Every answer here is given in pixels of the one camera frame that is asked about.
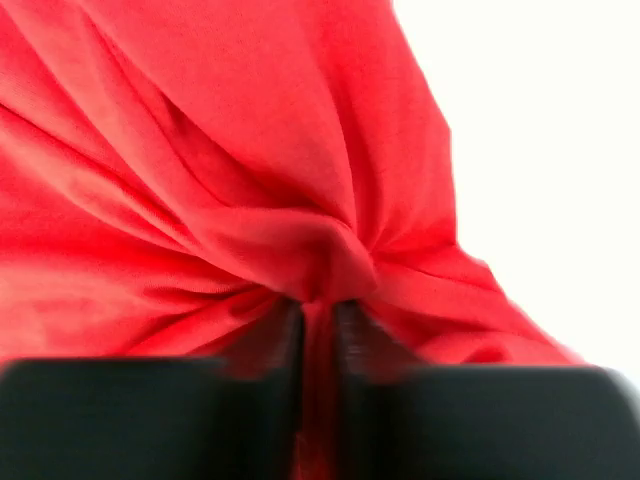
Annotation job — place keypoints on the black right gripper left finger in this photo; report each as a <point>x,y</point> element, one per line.
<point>266,345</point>

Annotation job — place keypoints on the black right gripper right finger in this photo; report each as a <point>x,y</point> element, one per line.
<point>365,349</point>

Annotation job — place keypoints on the red tank top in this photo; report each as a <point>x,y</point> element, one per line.
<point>171,168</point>

